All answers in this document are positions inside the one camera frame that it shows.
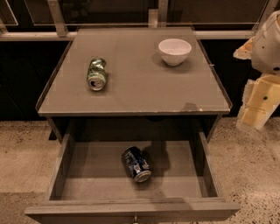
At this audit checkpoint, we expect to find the metal railing frame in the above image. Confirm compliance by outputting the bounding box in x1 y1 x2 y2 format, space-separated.
0 0 279 41

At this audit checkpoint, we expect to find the blue pepsi can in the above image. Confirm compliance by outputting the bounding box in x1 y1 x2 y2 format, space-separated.
122 146 151 183

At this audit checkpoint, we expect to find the white ceramic bowl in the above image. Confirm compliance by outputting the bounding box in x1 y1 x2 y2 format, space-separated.
158 38 192 66

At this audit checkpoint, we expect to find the open grey top drawer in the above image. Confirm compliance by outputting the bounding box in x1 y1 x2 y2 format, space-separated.
25 131 240 224

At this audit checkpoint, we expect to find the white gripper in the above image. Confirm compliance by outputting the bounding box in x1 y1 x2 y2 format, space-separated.
233 10 280 130

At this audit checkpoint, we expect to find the crushed green soda can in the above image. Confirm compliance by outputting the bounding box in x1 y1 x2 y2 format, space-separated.
87 57 107 91

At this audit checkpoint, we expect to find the grey wooden cabinet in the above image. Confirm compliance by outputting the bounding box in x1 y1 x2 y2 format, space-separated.
35 26 234 144

